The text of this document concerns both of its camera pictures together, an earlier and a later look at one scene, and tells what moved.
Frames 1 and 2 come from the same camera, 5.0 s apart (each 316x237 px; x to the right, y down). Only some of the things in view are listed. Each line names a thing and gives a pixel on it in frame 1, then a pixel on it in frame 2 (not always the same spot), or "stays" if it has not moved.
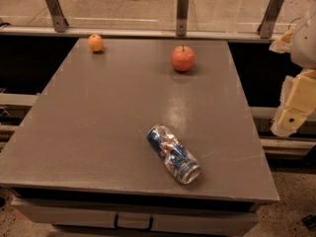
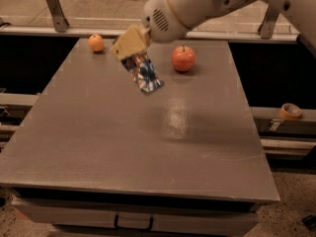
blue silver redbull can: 178,159 -> 143,70
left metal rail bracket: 59,22 stays
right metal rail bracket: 267,24 stays
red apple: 183,58 stays
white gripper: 306,43 -> 159,14
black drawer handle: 149,229 stays
